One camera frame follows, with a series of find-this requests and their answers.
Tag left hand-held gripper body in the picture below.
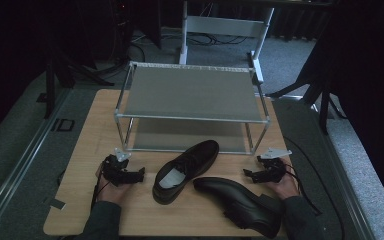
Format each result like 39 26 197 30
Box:
100 147 138 187

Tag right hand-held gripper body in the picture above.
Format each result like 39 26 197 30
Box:
255 147 293 184

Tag black leather shoe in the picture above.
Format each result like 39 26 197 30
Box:
151 139 221 206
192 176 283 240

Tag metal shoe rack grey shelves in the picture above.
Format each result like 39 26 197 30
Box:
113 60 272 156

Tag person's right hand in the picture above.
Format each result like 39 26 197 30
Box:
267 159 301 201

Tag person's left hand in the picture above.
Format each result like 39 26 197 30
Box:
94 163 133 204

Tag black tape strip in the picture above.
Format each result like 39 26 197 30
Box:
43 197 67 211

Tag black tripod stand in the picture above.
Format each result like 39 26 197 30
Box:
265 58 348 135
42 49 115 120

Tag left hand-held gripper cable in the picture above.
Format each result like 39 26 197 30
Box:
90 178 106 211

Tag hand-held gripper cable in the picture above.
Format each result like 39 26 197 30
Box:
90 178 106 211
283 162 323 217

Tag right hand-held gripper cable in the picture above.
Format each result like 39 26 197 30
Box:
283 162 323 217

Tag black floor bracket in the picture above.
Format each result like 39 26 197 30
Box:
51 117 76 133

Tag metal floor rail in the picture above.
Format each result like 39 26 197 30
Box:
0 88 72 236
311 102 378 240

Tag bundle of floor cables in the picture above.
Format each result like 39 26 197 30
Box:
129 30 249 48

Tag white metal frame stand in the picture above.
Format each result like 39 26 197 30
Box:
178 0 276 85

